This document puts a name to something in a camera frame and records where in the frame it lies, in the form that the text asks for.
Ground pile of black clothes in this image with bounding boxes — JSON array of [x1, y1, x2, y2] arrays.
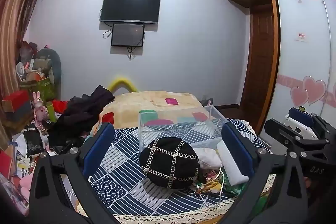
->
[[47, 85, 116, 148]]

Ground green bag of items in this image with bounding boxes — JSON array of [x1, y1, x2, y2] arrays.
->
[[33, 48, 62, 94]]

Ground blue white patterned bedsheet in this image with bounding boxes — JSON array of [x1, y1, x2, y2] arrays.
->
[[59, 119, 273, 216]]

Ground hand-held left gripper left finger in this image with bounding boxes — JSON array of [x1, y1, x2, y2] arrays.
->
[[29, 122, 124, 224]]

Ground white cable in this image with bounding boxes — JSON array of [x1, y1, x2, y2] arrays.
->
[[196, 168, 229, 210]]

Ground green bag full of clutter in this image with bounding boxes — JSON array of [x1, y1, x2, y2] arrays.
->
[[19, 67, 57, 101]]

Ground wooden wardrobe with sliding doors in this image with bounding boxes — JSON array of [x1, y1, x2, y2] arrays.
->
[[220, 0, 336, 135]]

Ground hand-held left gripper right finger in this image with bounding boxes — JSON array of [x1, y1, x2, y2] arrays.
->
[[220, 122, 309, 224]]

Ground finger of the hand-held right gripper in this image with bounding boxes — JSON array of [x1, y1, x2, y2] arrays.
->
[[264, 118, 330, 156], [288, 107, 336, 139]]

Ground black wall television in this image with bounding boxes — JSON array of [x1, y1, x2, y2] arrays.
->
[[100, 0, 161, 24]]

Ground white crumpled cloth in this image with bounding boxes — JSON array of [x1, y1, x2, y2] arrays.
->
[[196, 147, 223, 169]]

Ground black plastic bag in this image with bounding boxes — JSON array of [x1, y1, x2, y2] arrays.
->
[[23, 130, 46, 157]]

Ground clear plastic storage box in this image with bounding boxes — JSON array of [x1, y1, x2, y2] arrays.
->
[[138, 105, 229, 152]]

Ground yellow foam tube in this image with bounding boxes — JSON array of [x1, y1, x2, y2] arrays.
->
[[109, 77, 137, 93]]

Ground yellow blanket with coloured patches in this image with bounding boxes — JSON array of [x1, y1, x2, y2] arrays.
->
[[91, 91, 210, 135]]

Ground black hat with silver chains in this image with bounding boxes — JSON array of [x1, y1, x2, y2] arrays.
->
[[139, 137, 200, 190]]

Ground brown striped curtain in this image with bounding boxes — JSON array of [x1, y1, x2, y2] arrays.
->
[[0, 0, 51, 151]]

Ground small black wall monitor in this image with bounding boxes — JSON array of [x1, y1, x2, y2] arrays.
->
[[110, 23, 146, 47]]

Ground green cylinder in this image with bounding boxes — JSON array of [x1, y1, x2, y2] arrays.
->
[[46, 101, 57, 123]]

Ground brown wooden door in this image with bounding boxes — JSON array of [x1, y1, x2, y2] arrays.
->
[[240, 5, 275, 111]]

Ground pink plush toy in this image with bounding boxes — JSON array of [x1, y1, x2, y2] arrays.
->
[[20, 173, 33, 202]]

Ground red cloth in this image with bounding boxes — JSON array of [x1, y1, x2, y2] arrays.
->
[[52, 99, 70, 114]]

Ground red box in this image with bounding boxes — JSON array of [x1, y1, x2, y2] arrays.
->
[[2, 90, 33, 122]]

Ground pink rabbit toy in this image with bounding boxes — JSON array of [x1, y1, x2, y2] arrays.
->
[[32, 91, 46, 130]]

